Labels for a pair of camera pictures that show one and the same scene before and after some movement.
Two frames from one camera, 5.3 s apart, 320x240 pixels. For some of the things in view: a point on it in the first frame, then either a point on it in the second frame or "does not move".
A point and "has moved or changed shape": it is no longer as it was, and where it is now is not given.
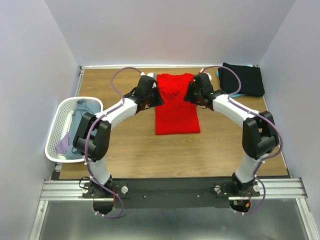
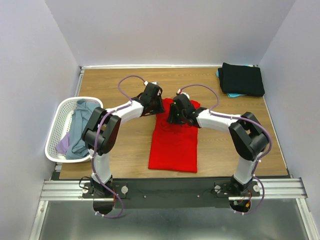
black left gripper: (159, 101) -> (161, 108)
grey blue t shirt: (82, 107) does not move
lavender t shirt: (62, 146) does not move
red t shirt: (175, 115) has moved or changed shape
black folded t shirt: (250, 76) does not move
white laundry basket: (60, 126) does not move
